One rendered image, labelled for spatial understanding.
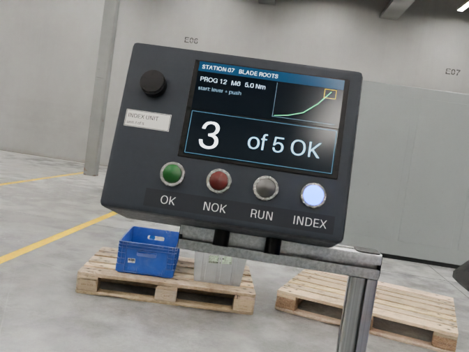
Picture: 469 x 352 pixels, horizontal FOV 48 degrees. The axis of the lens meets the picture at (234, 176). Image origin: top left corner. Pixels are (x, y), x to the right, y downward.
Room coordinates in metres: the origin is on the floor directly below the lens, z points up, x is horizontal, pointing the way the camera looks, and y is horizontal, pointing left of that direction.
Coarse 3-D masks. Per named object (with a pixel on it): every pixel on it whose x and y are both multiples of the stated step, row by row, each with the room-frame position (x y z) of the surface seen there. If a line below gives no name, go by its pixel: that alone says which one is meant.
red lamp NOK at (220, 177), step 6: (210, 174) 0.56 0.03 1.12; (216, 174) 0.55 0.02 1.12; (222, 174) 0.55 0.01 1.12; (228, 174) 0.56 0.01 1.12; (210, 180) 0.55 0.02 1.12; (216, 180) 0.55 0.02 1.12; (222, 180) 0.55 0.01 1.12; (228, 180) 0.56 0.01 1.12; (210, 186) 0.56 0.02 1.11; (216, 186) 0.55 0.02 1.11; (222, 186) 0.55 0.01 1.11; (228, 186) 0.56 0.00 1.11; (216, 192) 0.55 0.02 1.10; (222, 192) 0.55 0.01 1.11
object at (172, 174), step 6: (174, 162) 0.56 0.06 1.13; (162, 168) 0.56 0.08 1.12; (168, 168) 0.56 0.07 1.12; (174, 168) 0.56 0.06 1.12; (180, 168) 0.56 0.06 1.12; (162, 174) 0.56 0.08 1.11; (168, 174) 0.56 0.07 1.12; (174, 174) 0.56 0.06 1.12; (180, 174) 0.56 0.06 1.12; (162, 180) 0.56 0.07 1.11; (168, 180) 0.56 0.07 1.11; (174, 180) 0.56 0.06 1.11; (180, 180) 0.56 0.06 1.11
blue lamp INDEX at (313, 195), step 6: (306, 186) 0.55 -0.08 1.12; (312, 186) 0.55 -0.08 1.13; (318, 186) 0.55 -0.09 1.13; (306, 192) 0.55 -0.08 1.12; (312, 192) 0.55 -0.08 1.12; (318, 192) 0.55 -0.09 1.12; (324, 192) 0.55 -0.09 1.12; (306, 198) 0.55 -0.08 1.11; (312, 198) 0.54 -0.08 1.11; (318, 198) 0.54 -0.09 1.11; (324, 198) 0.55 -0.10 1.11; (306, 204) 0.55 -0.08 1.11; (312, 204) 0.55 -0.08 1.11; (318, 204) 0.55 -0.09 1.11
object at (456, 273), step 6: (468, 264) 1.04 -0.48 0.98; (456, 270) 1.05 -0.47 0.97; (462, 270) 1.04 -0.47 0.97; (468, 270) 1.03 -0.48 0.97; (456, 276) 1.04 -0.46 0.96; (462, 276) 1.03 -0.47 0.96; (468, 276) 1.02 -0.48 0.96; (462, 282) 1.02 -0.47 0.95; (468, 282) 1.01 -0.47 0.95; (468, 288) 1.00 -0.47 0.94
